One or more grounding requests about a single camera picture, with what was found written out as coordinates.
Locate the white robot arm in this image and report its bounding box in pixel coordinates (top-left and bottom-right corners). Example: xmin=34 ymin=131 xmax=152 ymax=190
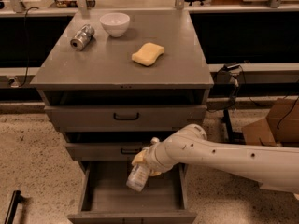
xmin=127 ymin=124 xmax=299 ymax=194

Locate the grey drawer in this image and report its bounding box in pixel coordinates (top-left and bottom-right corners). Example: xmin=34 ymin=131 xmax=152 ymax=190
xmin=65 ymin=142 xmax=146 ymax=161
xmin=45 ymin=105 xmax=206 ymax=133
xmin=67 ymin=161 xmax=197 ymax=224

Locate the yellow sponge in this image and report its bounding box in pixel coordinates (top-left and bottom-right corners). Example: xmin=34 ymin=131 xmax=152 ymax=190
xmin=132 ymin=43 xmax=164 ymax=66

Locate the silver metal can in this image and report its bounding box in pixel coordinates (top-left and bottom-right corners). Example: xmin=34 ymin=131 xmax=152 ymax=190
xmin=70 ymin=24 xmax=95 ymax=51

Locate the brown cardboard box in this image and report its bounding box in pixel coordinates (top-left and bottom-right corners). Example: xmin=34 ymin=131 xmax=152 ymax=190
xmin=242 ymin=98 xmax=299 ymax=147

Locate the white ceramic bowl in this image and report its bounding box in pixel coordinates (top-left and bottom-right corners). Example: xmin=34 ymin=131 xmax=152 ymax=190
xmin=100 ymin=12 xmax=130 ymax=37

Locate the grey middle drawer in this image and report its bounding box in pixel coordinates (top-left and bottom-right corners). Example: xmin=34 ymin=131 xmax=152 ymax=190
xmin=65 ymin=142 xmax=146 ymax=161

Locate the black power adapter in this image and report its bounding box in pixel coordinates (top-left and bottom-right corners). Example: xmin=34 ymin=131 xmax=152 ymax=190
xmin=223 ymin=63 xmax=240 ymax=71

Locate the black cable on left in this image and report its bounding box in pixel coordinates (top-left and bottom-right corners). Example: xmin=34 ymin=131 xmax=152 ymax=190
xmin=18 ymin=6 xmax=41 ymax=88

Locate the black stand pole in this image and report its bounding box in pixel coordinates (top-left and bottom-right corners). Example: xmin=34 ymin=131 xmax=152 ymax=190
xmin=223 ymin=109 xmax=234 ymax=143

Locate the grey top drawer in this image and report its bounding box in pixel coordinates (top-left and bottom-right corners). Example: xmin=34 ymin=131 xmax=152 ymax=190
xmin=45 ymin=105 xmax=206 ymax=133

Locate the clear plastic bottle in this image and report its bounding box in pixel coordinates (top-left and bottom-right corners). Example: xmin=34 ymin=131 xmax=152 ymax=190
xmin=125 ymin=136 xmax=161 ymax=193

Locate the grey bottom drawer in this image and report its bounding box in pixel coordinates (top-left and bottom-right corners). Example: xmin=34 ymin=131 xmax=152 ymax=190
xmin=67 ymin=161 xmax=197 ymax=224

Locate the black bar on floor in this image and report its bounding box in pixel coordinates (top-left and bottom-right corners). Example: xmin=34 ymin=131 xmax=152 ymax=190
xmin=4 ymin=190 xmax=23 ymax=224

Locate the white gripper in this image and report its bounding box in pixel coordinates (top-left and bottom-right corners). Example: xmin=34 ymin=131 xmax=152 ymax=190
xmin=132 ymin=146 xmax=164 ymax=176

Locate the grey drawer cabinet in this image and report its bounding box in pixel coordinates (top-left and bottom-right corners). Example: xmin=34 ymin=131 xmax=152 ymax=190
xmin=30 ymin=7 xmax=215 ymax=224

